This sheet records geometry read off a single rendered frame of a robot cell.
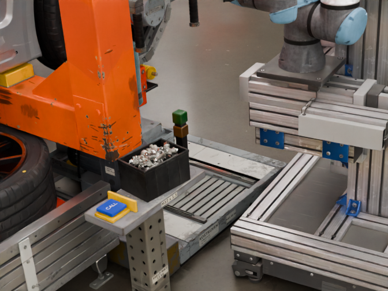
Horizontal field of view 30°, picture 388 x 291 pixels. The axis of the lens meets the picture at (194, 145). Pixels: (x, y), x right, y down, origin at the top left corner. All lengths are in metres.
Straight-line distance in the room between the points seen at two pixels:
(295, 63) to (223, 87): 2.03
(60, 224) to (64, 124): 0.35
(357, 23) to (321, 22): 0.11
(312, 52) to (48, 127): 0.98
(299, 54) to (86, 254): 1.03
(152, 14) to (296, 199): 0.92
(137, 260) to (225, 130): 1.45
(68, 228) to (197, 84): 2.06
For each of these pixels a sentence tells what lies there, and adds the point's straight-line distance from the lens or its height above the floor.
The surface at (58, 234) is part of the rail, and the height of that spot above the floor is 0.33.
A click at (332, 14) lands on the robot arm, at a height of 1.03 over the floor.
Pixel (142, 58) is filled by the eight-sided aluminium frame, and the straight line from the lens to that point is 3.13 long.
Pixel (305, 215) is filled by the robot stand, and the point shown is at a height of 0.21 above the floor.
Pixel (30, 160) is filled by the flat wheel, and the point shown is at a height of 0.50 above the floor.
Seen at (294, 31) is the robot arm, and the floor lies 0.95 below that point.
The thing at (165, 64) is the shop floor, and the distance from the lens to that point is 4.72.
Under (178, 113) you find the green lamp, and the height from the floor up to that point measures 0.66.
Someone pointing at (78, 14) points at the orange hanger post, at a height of 1.03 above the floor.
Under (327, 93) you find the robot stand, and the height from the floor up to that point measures 0.76.
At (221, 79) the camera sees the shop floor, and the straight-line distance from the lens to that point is 4.44.
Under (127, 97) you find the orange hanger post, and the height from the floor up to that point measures 0.72.
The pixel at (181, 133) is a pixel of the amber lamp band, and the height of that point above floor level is 0.59.
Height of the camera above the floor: 1.69
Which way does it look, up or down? 27 degrees down
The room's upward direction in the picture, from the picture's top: 4 degrees counter-clockwise
